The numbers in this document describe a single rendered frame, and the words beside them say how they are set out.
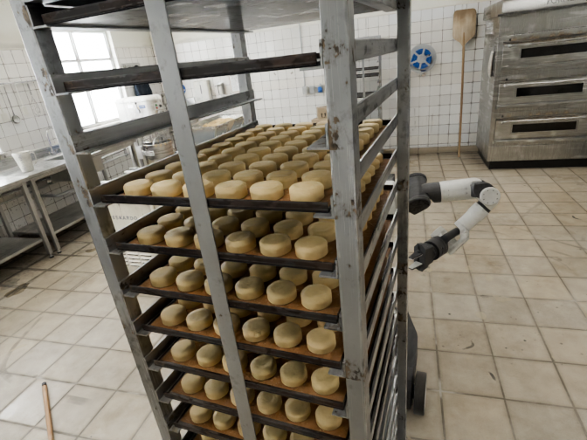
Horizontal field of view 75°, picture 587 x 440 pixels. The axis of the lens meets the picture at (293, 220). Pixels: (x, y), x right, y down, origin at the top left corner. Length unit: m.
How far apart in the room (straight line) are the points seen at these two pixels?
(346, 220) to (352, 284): 0.09
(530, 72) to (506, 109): 0.48
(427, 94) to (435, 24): 0.96
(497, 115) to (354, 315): 5.21
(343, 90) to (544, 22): 5.28
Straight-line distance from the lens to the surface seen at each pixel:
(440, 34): 6.51
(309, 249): 0.56
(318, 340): 0.67
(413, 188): 1.74
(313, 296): 0.62
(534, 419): 2.32
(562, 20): 5.73
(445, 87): 6.55
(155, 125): 0.84
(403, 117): 1.06
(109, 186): 0.75
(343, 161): 0.46
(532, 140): 5.76
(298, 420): 0.82
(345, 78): 0.45
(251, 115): 1.19
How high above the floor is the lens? 1.68
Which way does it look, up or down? 23 degrees down
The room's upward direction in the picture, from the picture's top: 7 degrees counter-clockwise
